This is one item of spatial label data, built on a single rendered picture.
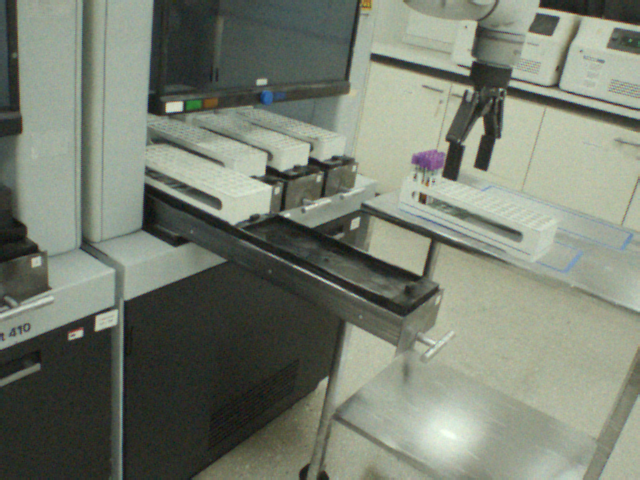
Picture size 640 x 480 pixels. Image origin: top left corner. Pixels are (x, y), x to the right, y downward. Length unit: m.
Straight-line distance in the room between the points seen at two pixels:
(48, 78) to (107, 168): 0.19
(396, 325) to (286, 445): 0.98
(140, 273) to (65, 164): 0.23
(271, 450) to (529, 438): 0.70
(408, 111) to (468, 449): 2.30
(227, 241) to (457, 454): 0.77
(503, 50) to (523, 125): 2.10
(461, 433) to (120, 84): 1.09
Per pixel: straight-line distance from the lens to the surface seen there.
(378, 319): 0.89
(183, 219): 1.11
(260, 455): 1.77
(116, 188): 1.11
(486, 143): 1.25
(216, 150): 1.29
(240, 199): 1.04
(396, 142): 3.51
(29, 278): 0.96
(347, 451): 1.83
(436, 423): 1.56
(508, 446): 1.57
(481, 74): 1.14
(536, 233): 1.12
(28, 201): 1.02
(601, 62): 3.12
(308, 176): 1.38
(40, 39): 0.97
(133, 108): 1.09
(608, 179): 3.14
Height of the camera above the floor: 1.23
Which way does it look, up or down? 24 degrees down
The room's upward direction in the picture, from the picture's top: 9 degrees clockwise
